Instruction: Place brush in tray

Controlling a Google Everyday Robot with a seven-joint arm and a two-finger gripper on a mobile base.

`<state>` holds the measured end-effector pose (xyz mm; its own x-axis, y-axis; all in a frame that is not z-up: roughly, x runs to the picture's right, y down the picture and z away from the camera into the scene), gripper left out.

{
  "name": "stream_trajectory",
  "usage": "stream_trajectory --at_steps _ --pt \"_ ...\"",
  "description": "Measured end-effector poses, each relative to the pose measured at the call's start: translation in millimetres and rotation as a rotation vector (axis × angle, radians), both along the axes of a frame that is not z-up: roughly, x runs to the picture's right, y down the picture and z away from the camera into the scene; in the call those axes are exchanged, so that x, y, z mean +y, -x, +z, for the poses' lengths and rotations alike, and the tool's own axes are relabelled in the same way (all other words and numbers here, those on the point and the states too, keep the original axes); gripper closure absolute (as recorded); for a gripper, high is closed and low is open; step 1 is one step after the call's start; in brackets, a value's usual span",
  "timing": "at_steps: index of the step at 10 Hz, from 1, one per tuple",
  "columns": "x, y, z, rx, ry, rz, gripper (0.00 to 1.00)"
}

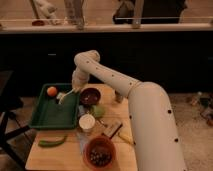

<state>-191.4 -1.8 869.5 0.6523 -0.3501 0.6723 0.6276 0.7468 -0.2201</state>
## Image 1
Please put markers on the white dish brush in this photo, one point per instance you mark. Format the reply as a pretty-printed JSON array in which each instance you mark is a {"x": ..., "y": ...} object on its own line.
[{"x": 61, "y": 96}]

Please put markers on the white paper cup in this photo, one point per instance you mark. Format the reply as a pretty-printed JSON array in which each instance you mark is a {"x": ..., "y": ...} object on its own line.
[{"x": 87, "y": 123}]

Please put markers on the clear plastic wrapper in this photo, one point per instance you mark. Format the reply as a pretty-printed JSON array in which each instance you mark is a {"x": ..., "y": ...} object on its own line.
[{"x": 83, "y": 140}]

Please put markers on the dark scrub brush block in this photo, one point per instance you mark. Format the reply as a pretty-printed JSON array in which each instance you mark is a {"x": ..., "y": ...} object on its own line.
[{"x": 111, "y": 130}]

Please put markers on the black side table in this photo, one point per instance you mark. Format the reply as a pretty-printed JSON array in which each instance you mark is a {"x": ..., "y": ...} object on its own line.
[{"x": 9, "y": 102}]

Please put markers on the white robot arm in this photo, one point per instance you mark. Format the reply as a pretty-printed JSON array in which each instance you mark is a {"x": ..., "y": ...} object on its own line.
[{"x": 157, "y": 143}]

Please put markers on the green apple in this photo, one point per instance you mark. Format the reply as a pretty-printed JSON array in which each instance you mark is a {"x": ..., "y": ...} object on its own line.
[{"x": 98, "y": 111}]

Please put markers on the yellow banana piece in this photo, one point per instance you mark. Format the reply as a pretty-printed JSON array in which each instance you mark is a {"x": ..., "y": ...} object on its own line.
[{"x": 126, "y": 138}]

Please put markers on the orange fruit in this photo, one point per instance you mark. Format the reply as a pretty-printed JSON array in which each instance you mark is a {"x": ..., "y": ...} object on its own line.
[{"x": 52, "y": 91}]

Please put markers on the green plastic tray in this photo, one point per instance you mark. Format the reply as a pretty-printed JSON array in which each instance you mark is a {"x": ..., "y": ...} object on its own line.
[{"x": 49, "y": 114}]

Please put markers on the dark maroon bowl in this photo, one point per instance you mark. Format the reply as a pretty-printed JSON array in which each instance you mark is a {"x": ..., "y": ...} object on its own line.
[{"x": 90, "y": 96}]

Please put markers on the terracotta bowl with beans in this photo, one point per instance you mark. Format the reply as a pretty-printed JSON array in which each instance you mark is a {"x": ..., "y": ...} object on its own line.
[{"x": 99, "y": 154}]

